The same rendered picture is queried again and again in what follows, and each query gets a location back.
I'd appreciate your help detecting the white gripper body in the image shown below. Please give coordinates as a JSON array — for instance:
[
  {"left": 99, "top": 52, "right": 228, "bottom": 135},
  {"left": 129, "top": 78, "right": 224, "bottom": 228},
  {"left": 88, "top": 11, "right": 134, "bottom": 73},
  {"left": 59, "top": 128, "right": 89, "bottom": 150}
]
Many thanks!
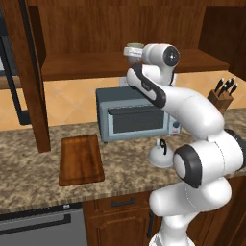
[{"left": 123, "top": 46, "right": 145, "bottom": 61}]

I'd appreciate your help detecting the beige mug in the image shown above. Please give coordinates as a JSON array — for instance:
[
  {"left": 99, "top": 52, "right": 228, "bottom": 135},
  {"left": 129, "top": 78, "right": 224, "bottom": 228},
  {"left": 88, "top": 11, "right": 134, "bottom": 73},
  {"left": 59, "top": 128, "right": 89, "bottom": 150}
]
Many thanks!
[{"left": 126, "top": 42, "right": 144, "bottom": 49}]

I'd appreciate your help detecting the narrow wooden cabinet door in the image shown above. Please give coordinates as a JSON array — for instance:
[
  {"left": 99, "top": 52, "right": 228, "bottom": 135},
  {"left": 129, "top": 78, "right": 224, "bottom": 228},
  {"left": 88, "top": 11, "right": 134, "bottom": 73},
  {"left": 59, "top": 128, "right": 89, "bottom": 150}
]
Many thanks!
[{"left": 198, "top": 5, "right": 246, "bottom": 82}]

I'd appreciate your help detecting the wide wooden cabinet door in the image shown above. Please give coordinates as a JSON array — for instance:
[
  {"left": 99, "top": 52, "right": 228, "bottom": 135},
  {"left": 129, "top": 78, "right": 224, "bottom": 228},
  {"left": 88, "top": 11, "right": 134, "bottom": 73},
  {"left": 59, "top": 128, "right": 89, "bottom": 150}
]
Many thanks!
[{"left": 1, "top": 0, "right": 52, "bottom": 154}]

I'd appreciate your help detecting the white kettle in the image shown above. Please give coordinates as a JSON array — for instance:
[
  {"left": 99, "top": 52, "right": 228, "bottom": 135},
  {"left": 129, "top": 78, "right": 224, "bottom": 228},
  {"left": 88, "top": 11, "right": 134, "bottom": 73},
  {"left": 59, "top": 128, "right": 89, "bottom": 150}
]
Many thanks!
[{"left": 147, "top": 137, "right": 176, "bottom": 169}]

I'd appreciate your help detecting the brown wooden tray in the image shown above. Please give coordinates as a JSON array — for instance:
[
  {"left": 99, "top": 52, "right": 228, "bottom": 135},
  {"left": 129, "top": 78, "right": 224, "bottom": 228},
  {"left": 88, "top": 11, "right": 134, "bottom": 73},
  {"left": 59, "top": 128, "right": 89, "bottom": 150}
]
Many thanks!
[{"left": 58, "top": 134, "right": 107, "bottom": 187}]

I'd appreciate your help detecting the blue-grey toaster oven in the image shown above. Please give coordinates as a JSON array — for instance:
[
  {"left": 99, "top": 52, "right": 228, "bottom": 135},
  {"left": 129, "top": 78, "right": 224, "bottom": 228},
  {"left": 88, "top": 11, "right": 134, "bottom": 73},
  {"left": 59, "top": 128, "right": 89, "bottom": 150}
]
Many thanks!
[{"left": 95, "top": 86, "right": 183, "bottom": 144}]

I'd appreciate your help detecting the wooden knife block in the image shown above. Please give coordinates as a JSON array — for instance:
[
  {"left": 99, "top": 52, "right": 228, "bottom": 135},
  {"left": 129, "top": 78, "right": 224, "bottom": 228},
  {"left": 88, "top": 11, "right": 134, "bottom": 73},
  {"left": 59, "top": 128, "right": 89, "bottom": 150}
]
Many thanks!
[{"left": 207, "top": 88, "right": 234, "bottom": 114}]

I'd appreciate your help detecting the wooden drawer front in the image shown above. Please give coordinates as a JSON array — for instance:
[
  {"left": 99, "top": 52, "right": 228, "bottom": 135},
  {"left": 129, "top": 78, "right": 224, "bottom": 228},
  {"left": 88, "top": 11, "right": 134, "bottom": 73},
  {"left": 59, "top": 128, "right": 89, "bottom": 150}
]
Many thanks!
[{"left": 94, "top": 191, "right": 152, "bottom": 215}]

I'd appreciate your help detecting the wooden base cupboard door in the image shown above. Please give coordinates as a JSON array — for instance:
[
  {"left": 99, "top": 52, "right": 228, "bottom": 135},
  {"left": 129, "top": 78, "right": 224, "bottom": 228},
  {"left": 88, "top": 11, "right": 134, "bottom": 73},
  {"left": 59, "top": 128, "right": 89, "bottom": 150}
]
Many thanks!
[{"left": 84, "top": 209, "right": 163, "bottom": 246}]

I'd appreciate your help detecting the plain wooden cupboard door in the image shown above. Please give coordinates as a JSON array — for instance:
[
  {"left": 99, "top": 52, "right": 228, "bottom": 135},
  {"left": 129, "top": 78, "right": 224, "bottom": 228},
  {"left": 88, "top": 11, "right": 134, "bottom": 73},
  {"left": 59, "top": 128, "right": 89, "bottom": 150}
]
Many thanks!
[{"left": 188, "top": 175, "right": 246, "bottom": 246}]

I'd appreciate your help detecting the grey dishwasher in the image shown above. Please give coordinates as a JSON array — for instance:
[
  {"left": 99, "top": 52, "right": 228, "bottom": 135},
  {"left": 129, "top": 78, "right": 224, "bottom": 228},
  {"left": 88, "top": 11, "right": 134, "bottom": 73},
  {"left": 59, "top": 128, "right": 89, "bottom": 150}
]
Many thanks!
[{"left": 0, "top": 201, "right": 88, "bottom": 246}]

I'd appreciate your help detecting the white wall socket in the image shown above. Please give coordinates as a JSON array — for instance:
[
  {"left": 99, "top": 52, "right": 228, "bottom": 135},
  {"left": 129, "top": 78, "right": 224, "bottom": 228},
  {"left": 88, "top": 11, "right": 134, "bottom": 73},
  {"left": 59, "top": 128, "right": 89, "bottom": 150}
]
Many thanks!
[{"left": 119, "top": 76, "right": 131, "bottom": 88}]

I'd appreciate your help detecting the wooden wall cabinet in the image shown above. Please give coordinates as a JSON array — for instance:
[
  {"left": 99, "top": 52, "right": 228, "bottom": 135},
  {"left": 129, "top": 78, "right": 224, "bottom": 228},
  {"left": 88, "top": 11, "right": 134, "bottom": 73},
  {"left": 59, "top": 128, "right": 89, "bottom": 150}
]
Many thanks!
[{"left": 26, "top": 0, "right": 246, "bottom": 83}]

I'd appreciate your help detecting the black knife handle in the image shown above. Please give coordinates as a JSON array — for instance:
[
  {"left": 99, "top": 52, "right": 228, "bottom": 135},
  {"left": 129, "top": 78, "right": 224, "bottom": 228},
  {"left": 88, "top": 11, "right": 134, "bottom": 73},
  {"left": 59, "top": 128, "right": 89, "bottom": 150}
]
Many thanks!
[
  {"left": 214, "top": 77, "right": 225, "bottom": 93},
  {"left": 229, "top": 83, "right": 239, "bottom": 96},
  {"left": 219, "top": 84, "right": 229, "bottom": 97},
  {"left": 224, "top": 77, "right": 235, "bottom": 91}
]

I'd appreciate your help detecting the black drawer handle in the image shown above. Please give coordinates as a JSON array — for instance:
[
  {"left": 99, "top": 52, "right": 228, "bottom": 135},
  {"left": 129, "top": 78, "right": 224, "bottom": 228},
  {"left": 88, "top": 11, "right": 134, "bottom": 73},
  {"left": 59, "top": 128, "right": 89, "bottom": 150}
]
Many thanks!
[{"left": 110, "top": 197, "right": 136, "bottom": 209}]

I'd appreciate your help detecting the black cupboard door handle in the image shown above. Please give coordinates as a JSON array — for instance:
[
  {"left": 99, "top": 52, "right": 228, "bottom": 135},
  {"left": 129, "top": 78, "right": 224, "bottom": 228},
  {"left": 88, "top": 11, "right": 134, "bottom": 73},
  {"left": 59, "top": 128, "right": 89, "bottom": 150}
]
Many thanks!
[{"left": 146, "top": 209, "right": 155, "bottom": 240}]

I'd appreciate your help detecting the black dishwasher handle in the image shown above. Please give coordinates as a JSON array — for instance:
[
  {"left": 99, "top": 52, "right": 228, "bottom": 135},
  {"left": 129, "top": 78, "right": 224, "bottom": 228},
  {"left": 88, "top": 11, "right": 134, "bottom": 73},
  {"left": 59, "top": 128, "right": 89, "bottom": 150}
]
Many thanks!
[{"left": 0, "top": 213, "right": 72, "bottom": 237}]

